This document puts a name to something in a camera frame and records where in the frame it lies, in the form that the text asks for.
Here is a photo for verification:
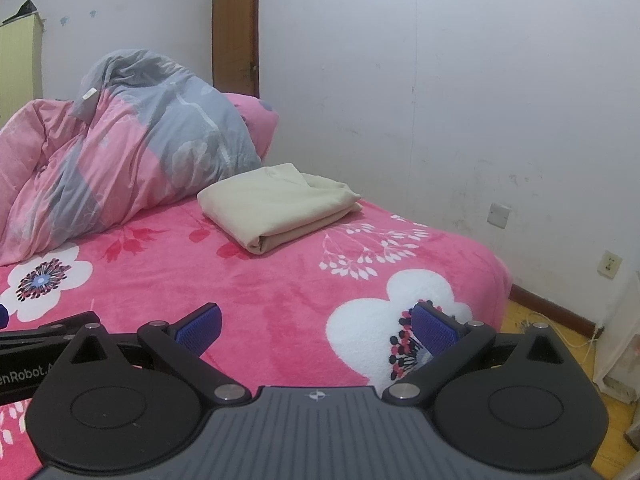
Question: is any pink grey floral quilt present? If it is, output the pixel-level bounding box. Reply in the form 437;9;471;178
0;49;264;267

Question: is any brown baseboard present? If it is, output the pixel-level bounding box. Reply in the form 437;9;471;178
509;282;599;335

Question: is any thin white cable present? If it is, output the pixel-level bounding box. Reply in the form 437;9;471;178
520;311;603;350

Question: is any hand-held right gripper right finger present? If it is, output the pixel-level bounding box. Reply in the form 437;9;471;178
382;301;576;406

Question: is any white wall socket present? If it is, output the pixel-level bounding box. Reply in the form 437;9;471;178
598;250;624;279

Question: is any brown wooden door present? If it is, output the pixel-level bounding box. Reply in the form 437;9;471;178
212;0;261;99

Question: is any white wall switch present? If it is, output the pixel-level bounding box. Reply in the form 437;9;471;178
487;202;512;229

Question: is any black bag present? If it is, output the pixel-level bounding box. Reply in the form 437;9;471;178
1;0;39;25

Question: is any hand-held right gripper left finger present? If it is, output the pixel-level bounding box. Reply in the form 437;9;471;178
62;302;252;403

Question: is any beige zip jacket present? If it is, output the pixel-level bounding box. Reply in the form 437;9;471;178
196;162;363;257

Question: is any pale yellow wardrobe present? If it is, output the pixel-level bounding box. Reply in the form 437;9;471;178
0;12;44;120

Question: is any pink pillow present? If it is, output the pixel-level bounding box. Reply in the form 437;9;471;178
222;91;281;159

